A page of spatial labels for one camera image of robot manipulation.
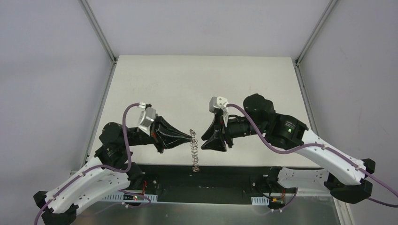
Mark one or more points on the white slotted cable duct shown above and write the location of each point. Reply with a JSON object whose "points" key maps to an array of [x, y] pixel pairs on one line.
{"points": [[129, 198], [261, 201]]}

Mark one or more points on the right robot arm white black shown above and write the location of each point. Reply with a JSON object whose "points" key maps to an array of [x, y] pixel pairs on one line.
{"points": [[343, 176]]}

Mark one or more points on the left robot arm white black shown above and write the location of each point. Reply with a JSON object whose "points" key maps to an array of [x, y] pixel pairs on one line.
{"points": [[111, 169]]}

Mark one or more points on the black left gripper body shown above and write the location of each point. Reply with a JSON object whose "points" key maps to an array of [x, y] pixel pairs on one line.
{"points": [[158, 135]]}

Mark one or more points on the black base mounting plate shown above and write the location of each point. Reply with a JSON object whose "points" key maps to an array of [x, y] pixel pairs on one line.
{"points": [[212, 184]]}

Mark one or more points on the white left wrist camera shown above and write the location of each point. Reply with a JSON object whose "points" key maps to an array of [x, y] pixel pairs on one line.
{"points": [[146, 118]]}

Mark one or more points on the white slotted cable duct left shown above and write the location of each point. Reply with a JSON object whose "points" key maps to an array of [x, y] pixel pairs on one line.
{"points": [[129, 198]]}

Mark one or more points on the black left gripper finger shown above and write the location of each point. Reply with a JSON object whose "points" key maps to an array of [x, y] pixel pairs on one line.
{"points": [[165, 130], [169, 142]]}

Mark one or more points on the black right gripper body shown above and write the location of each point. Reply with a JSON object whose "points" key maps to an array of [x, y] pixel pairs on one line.
{"points": [[224, 130]]}

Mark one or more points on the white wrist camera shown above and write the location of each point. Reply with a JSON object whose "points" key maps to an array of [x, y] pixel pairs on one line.
{"points": [[146, 118], [217, 104]]}

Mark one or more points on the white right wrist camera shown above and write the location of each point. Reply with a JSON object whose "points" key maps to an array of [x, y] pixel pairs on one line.
{"points": [[217, 104]]}

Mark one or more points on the white slotted cable duct right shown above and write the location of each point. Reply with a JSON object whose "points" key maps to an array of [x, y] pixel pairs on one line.
{"points": [[261, 201]]}

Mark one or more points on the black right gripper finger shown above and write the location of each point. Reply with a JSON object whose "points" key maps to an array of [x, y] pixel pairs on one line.
{"points": [[215, 125], [216, 144]]}

